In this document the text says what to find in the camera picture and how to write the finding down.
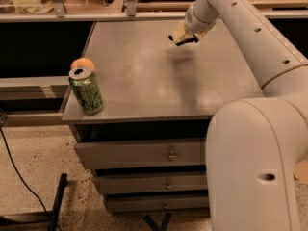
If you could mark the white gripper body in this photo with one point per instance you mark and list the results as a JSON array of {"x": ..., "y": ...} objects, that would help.
[{"x": 194, "y": 23}]

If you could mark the black rxbar chocolate wrapper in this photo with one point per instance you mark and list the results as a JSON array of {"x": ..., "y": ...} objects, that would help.
[{"x": 184, "y": 41}]

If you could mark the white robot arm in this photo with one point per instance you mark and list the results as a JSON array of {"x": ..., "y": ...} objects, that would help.
[{"x": 253, "y": 144}]

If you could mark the green soda can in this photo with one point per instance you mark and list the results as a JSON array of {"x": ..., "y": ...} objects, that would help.
[{"x": 83, "y": 82}]

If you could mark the orange fruit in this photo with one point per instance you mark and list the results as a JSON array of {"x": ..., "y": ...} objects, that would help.
[{"x": 83, "y": 62}]

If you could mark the top grey drawer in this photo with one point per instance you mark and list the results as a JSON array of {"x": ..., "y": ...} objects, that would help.
[{"x": 133, "y": 154}]

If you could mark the grey drawer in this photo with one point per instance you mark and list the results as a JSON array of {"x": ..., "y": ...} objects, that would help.
[
  {"x": 156, "y": 203},
  {"x": 133, "y": 154},
  {"x": 151, "y": 183}
]

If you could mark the grey drawer cabinet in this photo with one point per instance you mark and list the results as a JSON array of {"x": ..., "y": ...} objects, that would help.
[{"x": 154, "y": 90}]

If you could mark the middle grey drawer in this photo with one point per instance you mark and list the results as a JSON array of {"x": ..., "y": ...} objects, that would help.
[{"x": 151, "y": 183}]

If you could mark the cardboard box of snacks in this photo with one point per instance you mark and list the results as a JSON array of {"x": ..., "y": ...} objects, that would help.
[{"x": 301, "y": 172}]

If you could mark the bottom grey drawer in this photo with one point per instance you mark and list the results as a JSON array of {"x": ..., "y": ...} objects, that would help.
[{"x": 156, "y": 203}]

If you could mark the black metal stand leg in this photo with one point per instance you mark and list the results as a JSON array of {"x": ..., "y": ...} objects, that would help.
[{"x": 50, "y": 217}]

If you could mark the metal shelf rail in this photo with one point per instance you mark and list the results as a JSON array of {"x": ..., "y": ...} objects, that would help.
[{"x": 95, "y": 10}]

